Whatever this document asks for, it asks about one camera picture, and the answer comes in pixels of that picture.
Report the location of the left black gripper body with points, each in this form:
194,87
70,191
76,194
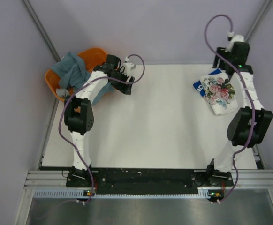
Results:
121,87

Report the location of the orange plastic basket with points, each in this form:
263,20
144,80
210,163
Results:
92,57

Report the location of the aluminium frame rail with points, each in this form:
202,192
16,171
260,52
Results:
248,179

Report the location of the blue folded t shirt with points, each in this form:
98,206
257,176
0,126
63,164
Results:
198,86

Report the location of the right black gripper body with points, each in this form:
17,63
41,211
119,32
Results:
222,64

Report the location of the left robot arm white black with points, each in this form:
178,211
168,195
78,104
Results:
79,117

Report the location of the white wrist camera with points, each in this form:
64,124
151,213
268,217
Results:
128,66
232,38

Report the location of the white t shirt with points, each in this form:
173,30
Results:
219,93

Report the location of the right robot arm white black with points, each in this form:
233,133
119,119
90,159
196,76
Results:
249,125

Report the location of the teal grey t shirt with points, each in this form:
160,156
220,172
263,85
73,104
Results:
71,71

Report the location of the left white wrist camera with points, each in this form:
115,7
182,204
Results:
128,66

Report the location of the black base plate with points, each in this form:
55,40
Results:
136,181

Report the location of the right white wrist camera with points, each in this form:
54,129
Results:
232,38

